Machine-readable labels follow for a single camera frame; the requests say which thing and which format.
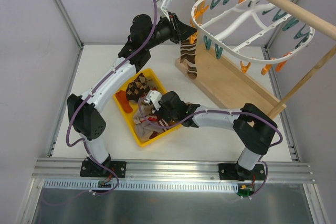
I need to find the beige sock with red pattern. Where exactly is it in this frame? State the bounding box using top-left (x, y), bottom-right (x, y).
top-left (133, 104), bottom-right (159, 131)

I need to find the brown white striped sock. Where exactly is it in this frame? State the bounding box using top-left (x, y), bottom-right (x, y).
top-left (180, 38), bottom-right (197, 80)

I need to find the wooden hanger stand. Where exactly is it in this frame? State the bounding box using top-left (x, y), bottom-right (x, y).
top-left (176, 0), bottom-right (335, 118)

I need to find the white round clip hanger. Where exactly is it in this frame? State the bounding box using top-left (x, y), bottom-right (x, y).
top-left (191, 0), bottom-right (315, 75)

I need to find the grey sock with striped cuff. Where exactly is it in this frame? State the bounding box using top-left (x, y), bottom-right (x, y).
top-left (134, 120), bottom-right (169, 142)

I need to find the perforated cable duct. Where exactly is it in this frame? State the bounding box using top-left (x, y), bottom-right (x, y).
top-left (43, 179), bottom-right (238, 193)

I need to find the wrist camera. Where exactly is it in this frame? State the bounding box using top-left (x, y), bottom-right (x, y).
top-left (156, 0), bottom-right (172, 18)
top-left (143, 90), bottom-right (163, 111)

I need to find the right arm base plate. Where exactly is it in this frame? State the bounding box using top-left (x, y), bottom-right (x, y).
top-left (218, 163), bottom-right (239, 181)

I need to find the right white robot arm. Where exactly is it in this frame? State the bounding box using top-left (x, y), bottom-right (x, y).
top-left (153, 91), bottom-right (279, 181)

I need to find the green circuit board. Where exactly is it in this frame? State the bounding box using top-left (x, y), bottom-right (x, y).
top-left (237, 185), bottom-right (255, 198)

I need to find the teal clothes peg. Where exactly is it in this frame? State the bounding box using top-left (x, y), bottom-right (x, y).
top-left (203, 35), bottom-right (212, 50)
top-left (214, 44), bottom-right (223, 59)

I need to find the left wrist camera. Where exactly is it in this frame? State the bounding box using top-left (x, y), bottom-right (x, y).
top-left (156, 0), bottom-right (172, 18)

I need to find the aluminium mounting rail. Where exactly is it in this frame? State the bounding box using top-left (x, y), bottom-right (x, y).
top-left (32, 157), bottom-right (317, 184)

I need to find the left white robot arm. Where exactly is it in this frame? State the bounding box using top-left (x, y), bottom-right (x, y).
top-left (67, 13), bottom-right (196, 177)

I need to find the brown argyle sock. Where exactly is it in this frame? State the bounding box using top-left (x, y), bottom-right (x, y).
top-left (126, 73), bottom-right (157, 103)

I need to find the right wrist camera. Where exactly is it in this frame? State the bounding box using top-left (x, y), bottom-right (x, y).
top-left (143, 90), bottom-right (163, 111)

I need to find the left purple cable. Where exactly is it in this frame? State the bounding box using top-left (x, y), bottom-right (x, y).
top-left (66, 0), bottom-right (159, 147)

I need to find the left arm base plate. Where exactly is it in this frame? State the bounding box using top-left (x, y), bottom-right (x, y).
top-left (79, 158), bottom-right (127, 178)

